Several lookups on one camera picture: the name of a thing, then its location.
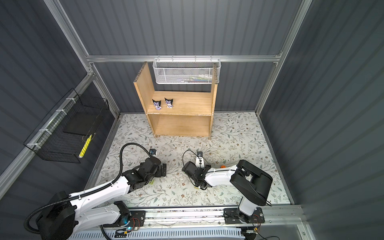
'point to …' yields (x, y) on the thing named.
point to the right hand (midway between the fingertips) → (198, 167)
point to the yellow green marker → (85, 147)
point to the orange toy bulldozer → (223, 166)
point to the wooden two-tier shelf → (186, 114)
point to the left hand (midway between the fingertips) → (159, 165)
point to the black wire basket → (62, 136)
